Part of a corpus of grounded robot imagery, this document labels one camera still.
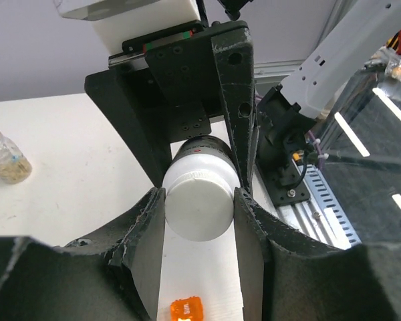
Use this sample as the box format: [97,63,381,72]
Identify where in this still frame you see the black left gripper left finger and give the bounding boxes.
[0,188,165,320]

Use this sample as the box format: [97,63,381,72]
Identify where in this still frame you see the orange pill organizer box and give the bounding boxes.
[170,296,205,321]

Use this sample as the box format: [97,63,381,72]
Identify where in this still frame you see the clear bottle orange pills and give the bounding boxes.
[0,131,32,184]

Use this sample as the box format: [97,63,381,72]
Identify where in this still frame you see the white cap pill bottle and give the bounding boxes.
[162,135,241,242]

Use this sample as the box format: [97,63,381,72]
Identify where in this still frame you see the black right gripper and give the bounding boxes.
[84,20,258,192]

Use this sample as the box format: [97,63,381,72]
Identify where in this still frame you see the aluminium frame rail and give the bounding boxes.
[253,63,352,250]

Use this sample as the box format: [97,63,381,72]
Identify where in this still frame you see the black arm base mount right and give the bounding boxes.
[256,128,310,207]

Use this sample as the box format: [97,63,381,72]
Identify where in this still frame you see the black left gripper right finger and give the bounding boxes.
[234,188,401,320]

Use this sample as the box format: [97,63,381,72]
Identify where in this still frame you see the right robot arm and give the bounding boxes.
[85,1,401,190]

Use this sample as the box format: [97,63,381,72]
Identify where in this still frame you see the grey slotted cable duct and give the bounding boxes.
[304,165,361,249]

